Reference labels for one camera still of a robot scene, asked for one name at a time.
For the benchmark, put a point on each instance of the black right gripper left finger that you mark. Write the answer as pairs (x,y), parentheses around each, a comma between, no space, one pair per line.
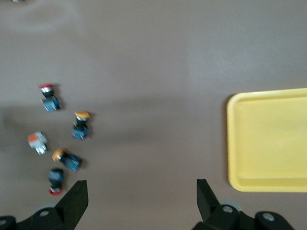
(72,203)

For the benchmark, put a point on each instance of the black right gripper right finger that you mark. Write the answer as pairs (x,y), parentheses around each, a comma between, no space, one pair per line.
(208,206)

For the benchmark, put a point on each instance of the yellow cap push button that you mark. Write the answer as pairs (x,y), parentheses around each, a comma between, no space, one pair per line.
(68,160)
(81,129)

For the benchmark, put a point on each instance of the white orange push button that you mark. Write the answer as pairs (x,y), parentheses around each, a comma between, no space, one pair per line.
(37,142)

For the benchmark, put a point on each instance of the red cap push button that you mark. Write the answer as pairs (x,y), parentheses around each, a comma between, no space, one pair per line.
(56,178)
(50,101)

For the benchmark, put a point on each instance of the yellow plastic tray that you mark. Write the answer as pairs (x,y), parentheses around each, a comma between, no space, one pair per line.
(268,139)

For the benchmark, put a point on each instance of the brown table mat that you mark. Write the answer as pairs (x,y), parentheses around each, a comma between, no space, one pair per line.
(153,60)

